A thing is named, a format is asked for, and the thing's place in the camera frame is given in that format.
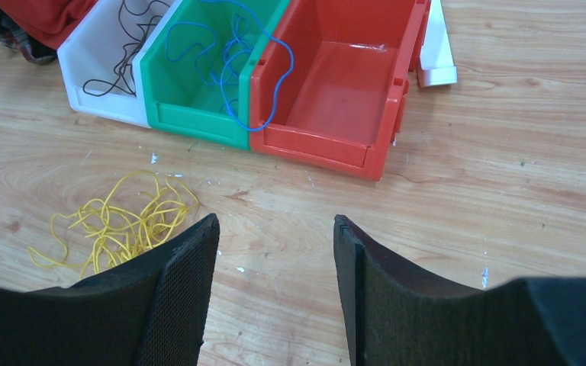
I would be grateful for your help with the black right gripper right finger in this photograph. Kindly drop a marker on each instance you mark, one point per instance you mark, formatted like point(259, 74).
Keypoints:
point(398, 313)

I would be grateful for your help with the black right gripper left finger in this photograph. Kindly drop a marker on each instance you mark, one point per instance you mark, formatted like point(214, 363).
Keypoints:
point(150, 310)

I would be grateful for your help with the red storage bin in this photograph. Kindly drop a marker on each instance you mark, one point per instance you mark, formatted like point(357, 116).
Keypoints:
point(330, 89)

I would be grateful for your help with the green storage bin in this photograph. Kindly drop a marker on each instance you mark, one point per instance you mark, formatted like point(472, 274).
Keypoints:
point(196, 75)

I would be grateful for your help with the white rack base foot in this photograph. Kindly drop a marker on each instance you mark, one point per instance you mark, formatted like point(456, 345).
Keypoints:
point(436, 64)

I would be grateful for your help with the white storage bin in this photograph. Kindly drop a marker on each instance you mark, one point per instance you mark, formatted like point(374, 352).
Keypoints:
point(100, 60)

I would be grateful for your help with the red t-shirt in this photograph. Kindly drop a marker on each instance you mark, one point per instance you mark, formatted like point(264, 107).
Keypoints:
point(48, 21)

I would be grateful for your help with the patterned cloth at wall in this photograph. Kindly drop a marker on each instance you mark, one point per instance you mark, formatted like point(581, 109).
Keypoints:
point(17, 39)

